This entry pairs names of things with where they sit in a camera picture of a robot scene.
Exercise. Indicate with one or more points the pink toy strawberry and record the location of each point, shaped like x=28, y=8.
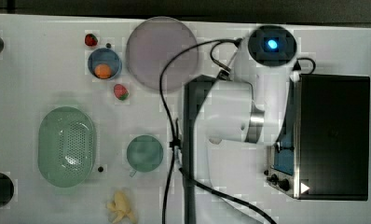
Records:
x=121, y=92

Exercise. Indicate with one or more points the purple round plate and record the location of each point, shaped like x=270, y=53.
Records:
x=152, y=44

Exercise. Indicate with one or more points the green oval strainer basket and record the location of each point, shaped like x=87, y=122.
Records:
x=66, y=147

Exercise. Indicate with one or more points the red toy strawberry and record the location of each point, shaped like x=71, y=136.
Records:
x=91, y=40

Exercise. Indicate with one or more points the peeled toy banana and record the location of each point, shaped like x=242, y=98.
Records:
x=121, y=207

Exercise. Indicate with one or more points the blue metal cup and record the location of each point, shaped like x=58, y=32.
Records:
x=106, y=56

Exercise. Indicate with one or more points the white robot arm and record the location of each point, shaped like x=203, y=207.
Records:
x=248, y=107

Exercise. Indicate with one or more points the silver toaster oven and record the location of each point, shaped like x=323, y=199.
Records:
x=323, y=150

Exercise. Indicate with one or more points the orange toy fruit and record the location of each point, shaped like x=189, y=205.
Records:
x=103, y=71

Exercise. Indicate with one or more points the green metal cup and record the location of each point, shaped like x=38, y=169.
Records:
x=144, y=154

